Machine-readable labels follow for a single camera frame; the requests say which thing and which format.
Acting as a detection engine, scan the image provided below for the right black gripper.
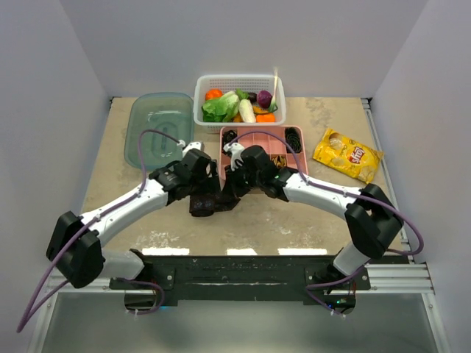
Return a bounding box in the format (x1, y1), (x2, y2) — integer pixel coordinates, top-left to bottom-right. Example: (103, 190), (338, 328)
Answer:
(222, 160), (263, 199)

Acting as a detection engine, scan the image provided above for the dark patterned necktie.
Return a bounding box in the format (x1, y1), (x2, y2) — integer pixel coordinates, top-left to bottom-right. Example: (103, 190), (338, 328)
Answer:
(188, 167), (244, 218)

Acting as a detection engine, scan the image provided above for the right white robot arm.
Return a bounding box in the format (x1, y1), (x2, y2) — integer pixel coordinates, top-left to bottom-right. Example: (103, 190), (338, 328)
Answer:
(223, 143), (403, 289)

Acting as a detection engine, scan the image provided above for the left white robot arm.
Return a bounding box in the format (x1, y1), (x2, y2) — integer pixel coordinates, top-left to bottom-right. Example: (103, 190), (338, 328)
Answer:
(46, 149), (219, 288)

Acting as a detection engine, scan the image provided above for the rolled yellow tie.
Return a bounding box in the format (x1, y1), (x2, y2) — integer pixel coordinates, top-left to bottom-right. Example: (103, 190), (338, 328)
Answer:
(272, 155), (288, 168)

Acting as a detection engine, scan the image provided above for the rolled black tie left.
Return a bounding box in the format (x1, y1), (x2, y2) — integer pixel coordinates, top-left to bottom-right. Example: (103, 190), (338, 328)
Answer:
(222, 129), (238, 146)

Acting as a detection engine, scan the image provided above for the rolled black tie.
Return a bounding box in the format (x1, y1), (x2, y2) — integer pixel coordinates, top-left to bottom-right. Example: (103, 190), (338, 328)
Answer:
(222, 129), (238, 146)
(284, 127), (302, 154)

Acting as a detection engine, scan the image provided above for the pink divided organizer tray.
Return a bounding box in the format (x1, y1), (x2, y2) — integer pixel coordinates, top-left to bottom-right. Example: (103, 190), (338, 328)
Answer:
(219, 126), (308, 183)

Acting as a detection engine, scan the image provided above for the rolled black tie right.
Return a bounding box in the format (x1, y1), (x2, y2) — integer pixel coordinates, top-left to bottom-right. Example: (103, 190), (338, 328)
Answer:
(284, 127), (302, 154)

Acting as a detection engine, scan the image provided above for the green lettuce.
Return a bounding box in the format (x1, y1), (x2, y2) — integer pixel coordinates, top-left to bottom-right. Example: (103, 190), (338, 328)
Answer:
(202, 91), (240, 123)

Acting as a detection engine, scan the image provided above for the white daikon radish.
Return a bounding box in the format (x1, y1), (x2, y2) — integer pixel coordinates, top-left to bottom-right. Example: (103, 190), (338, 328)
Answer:
(238, 99), (256, 124)

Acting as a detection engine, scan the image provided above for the teal transparent container lid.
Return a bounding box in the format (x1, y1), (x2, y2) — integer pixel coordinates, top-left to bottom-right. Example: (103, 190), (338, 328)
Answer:
(124, 93), (194, 171)

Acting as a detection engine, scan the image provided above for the green onion stalk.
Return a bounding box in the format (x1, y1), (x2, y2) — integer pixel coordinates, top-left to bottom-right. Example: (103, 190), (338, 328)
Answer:
(268, 67), (278, 113)

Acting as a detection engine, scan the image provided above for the dark eggplant toy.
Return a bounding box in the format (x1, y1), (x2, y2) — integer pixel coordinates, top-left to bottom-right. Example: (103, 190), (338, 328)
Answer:
(247, 93), (257, 103)

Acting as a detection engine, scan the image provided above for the purple onion toy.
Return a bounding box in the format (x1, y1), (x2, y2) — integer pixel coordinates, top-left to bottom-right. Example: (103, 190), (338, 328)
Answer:
(257, 90), (272, 109)

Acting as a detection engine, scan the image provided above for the orange pumpkin toy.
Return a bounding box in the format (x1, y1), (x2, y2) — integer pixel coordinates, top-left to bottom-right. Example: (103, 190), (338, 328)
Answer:
(205, 89), (224, 101)

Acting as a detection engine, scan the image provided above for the white plastic basket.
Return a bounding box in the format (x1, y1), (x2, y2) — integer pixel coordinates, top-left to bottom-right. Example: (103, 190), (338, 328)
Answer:
(193, 74), (286, 133)

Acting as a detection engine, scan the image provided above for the yellow chips bag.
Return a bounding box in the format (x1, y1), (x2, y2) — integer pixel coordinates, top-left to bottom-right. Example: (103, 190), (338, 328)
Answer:
(313, 128), (383, 184)

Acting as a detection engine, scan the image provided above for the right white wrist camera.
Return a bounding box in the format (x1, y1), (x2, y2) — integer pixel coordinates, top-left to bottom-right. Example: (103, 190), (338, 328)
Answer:
(223, 142), (245, 171)

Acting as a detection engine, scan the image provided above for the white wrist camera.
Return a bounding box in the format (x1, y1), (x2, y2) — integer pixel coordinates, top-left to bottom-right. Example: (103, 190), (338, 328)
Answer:
(177, 140), (204, 151)
(223, 142), (245, 171)

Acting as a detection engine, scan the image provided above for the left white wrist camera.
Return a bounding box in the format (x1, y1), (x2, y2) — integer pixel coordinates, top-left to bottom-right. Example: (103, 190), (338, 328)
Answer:
(177, 140), (204, 151)

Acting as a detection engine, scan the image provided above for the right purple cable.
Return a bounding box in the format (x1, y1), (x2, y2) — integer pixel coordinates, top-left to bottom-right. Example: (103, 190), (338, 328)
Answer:
(224, 131), (425, 291)

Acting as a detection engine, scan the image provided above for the purple cable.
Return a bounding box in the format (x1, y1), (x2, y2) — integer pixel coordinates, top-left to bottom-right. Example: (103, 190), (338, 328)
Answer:
(16, 129), (185, 334)
(224, 131), (425, 291)

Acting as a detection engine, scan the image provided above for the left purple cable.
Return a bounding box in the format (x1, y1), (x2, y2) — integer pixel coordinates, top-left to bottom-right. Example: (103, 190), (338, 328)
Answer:
(16, 129), (185, 334)

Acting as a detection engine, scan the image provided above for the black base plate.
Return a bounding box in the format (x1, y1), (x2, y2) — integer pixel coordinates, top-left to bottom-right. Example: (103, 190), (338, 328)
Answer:
(110, 255), (371, 310)

